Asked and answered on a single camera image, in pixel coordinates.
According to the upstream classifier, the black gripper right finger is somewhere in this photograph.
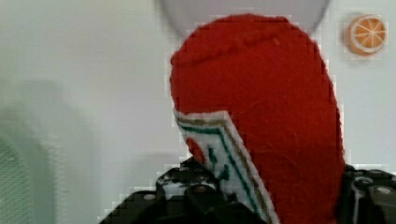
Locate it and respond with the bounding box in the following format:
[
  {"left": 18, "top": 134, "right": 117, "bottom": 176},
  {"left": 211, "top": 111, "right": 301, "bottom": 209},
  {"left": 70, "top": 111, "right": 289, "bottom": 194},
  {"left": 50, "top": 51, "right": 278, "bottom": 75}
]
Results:
[{"left": 335, "top": 165, "right": 396, "bottom": 224}]

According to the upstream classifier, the green plastic strainer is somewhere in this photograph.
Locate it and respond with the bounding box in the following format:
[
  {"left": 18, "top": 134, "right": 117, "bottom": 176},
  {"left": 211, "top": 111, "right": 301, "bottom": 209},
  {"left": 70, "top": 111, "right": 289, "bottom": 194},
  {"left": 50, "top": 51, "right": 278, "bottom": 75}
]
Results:
[{"left": 0, "top": 107, "right": 56, "bottom": 224}]

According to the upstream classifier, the grey round plate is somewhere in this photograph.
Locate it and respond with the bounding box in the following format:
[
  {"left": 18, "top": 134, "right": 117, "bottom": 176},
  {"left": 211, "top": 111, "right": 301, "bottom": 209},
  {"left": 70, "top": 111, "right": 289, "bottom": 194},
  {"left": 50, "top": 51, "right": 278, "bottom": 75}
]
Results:
[{"left": 159, "top": 0, "right": 332, "bottom": 39}]

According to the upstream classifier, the red plush ketchup bottle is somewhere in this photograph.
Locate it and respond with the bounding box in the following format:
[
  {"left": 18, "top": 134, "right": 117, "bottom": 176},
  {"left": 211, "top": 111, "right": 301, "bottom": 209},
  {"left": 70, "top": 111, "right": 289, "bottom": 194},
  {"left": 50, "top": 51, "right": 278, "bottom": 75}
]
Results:
[{"left": 170, "top": 14, "right": 345, "bottom": 224}]

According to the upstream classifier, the orange slice toy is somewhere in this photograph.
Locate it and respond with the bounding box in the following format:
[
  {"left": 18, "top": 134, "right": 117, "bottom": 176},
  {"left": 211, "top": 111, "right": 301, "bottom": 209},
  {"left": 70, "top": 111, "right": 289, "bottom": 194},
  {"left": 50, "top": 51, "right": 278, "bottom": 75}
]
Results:
[{"left": 346, "top": 14, "right": 387, "bottom": 56}]

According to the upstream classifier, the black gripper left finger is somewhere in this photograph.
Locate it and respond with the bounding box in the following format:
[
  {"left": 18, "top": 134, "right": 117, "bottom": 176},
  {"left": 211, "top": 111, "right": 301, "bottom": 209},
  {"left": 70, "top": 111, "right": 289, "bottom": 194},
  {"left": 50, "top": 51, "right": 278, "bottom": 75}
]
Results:
[{"left": 99, "top": 158, "right": 267, "bottom": 224}]

